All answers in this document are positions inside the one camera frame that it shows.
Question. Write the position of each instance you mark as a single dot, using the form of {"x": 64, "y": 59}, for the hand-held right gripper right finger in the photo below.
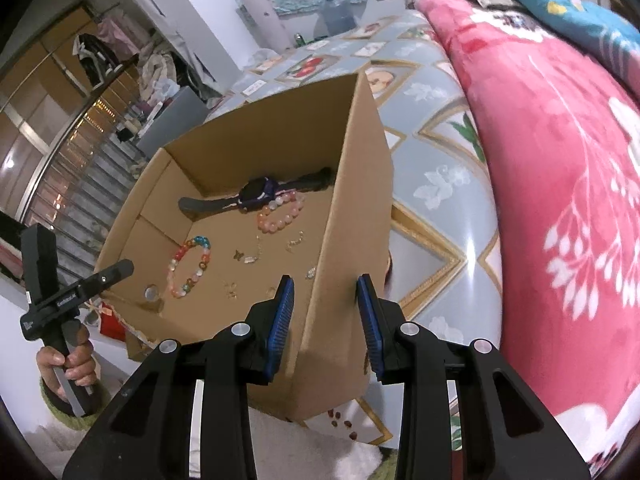
{"x": 372, "y": 330}

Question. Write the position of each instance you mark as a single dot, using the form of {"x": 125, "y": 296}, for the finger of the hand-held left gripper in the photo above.
{"x": 110, "y": 275}

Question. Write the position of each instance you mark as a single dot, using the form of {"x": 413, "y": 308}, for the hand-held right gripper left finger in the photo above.
{"x": 280, "y": 327}

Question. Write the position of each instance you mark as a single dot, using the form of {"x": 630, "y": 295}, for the small silver spring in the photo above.
{"x": 310, "y": 273}

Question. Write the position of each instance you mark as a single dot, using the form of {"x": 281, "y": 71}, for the small gold earrings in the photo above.
{"x": 230, "y": 287}

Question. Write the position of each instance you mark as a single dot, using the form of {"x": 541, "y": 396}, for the gold butterfly charm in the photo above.
{"x": 237, "y": 255}

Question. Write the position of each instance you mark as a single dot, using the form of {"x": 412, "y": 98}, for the large cardboard box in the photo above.
{"x": 345, "y": 210}

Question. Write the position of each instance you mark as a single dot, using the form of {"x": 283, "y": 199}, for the square smartwatch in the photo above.
{"x": 257, "y": 192}

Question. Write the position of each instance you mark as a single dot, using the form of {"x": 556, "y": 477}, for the person's left forearm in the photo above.
{"x": 55, "y": 410}

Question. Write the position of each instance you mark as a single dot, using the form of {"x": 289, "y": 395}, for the person's left hand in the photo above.
{"x": 80, "y": 365}

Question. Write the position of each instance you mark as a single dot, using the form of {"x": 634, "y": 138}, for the silver round disc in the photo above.
{"x": 151, "y": 293}

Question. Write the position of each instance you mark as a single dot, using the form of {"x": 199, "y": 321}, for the red gift bag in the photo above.
{"x": 114, "y": 325}

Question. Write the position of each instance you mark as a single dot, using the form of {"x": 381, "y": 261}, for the metal stair railing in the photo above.
{"x": 85, "y": 175}

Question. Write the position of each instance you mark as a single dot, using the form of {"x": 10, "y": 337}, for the wooden wardrobe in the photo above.
{"x": 30, "y": 110}

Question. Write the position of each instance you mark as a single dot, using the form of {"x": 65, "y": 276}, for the grey box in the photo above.
{"x": 172, "y": 120}

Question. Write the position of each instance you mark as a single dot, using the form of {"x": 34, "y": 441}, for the beige quilt pile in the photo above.
{"x": 155, "y": 67}

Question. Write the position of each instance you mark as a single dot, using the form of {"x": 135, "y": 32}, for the black white jacket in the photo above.
{"x": 95, "y": 57}

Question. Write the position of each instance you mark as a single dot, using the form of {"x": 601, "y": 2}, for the pink hanging garments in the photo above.
{"x": 122, "y": 30}

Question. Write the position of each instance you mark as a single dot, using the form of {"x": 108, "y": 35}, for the red floral blanket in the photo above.
{"x": 550, "y": 160}

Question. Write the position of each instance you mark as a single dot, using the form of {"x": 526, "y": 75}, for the pink paper roll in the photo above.
{"x": 262, "y": 20}

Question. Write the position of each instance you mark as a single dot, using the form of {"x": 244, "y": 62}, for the blue water jug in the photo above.
{"x": 337, "y": 15}

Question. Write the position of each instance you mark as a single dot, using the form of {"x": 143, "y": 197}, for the teal floral pillow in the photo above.
{"x": 550, "y": 0}

